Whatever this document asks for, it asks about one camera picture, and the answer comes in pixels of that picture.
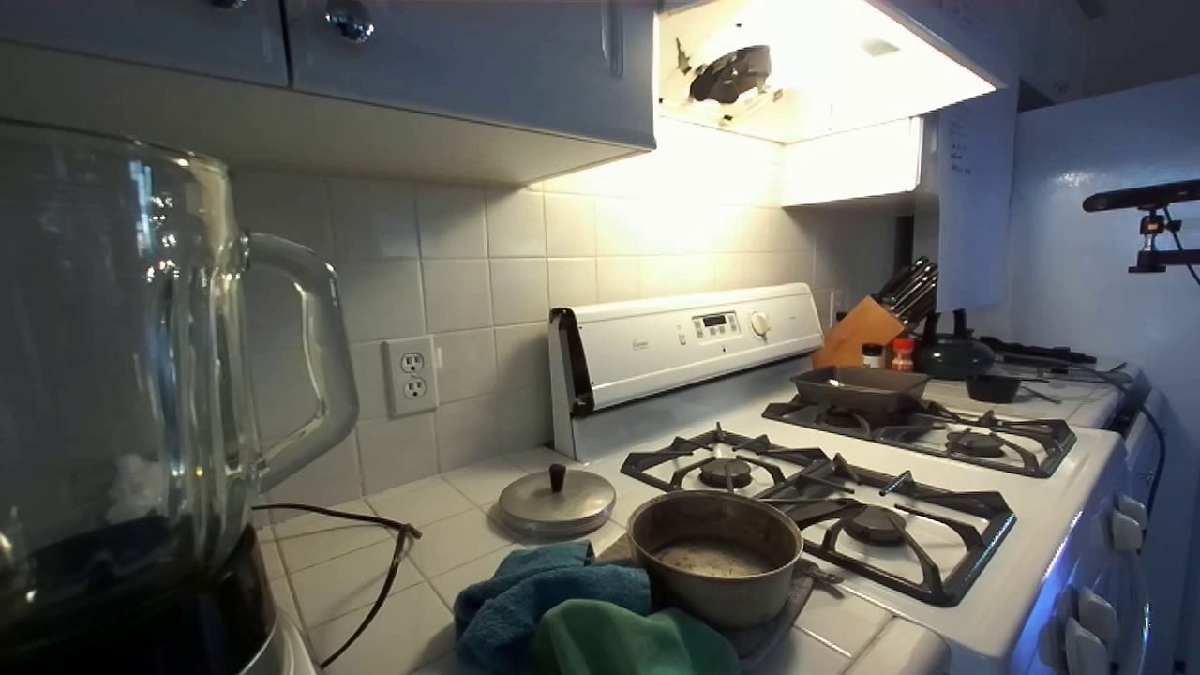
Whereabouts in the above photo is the blue cloth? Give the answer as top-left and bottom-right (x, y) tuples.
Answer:
(453, 541), (653, 675)

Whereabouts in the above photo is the glass blender jar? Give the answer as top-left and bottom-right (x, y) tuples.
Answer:
(0, 114), (365, 675)

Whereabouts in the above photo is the black camera on stand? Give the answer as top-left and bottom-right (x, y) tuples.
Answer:
(1084, 179), (1200, 282)

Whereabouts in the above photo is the white range hood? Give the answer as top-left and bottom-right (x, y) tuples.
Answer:
(655, 0), (1002, 206)

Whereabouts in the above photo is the black blender cord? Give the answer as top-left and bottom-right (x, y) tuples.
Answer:
(247, 499), (425, 671)

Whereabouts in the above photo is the black burner grate near pan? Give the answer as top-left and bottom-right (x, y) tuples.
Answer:
(762, 388), (1078, 481)

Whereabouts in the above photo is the upper kitchen cabinet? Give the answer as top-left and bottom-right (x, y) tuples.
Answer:
(0, 0), (655, 182)

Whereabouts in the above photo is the green cloth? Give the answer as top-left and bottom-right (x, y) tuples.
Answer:
(533, 598), (742, 675)

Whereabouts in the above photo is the silver pot lid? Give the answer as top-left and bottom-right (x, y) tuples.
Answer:
(498, 463), (615, 534)

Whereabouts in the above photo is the small metal saucepan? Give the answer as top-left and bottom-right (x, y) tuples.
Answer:
(627, 492), (802, 631)

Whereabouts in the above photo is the wooden knife block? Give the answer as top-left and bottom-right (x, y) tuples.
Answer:
(814, 257), (937, 367)

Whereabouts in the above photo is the chrome cabinet knob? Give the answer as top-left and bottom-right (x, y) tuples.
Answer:
(324, 0), (380, 44)

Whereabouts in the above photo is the black burner grate near pot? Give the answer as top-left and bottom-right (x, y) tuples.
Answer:
(624, 427), (1017, 607)

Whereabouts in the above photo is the white wall outlet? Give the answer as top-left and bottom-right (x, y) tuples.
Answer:
(382, 336), (440, 417)

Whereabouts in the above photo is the black small pan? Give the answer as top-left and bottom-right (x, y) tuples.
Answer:
(968, 371), (1062, 404)

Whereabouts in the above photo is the white gas stove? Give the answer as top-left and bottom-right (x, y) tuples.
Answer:
(548, 282), (1152, 675)

